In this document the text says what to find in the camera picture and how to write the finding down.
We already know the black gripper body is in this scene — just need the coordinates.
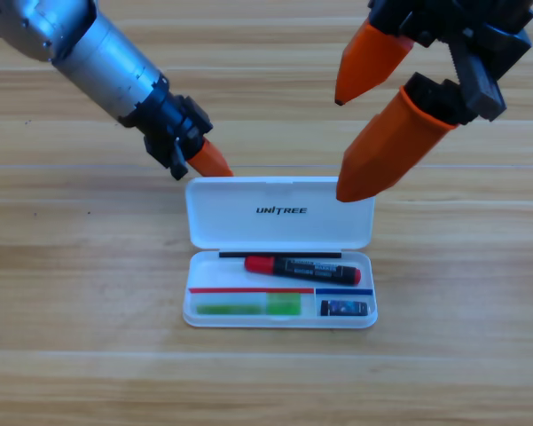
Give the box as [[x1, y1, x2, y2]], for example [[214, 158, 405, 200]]
[[117, 75, 214, 181], [367, 0, 533, 81]]

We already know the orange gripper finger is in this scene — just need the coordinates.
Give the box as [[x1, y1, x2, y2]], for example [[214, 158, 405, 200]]
[[334, 21, 416, 107], [335, 42, 508, 204], [186, 138, 235, 178]]

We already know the red whiteboard marker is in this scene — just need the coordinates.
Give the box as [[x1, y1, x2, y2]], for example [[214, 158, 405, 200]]
[[243, 255, 363, 288]]

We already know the green highlighter pen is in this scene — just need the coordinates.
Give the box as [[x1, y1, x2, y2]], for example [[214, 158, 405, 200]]
[[196, 292, 302, 316]]

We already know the small black eraser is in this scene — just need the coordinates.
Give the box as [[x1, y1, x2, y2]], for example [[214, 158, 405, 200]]
[[320, 300, 369, 317]]

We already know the white Unitree pencil case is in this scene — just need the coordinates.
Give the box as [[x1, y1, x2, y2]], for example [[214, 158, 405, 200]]
[[182, 176, 379, 330]]

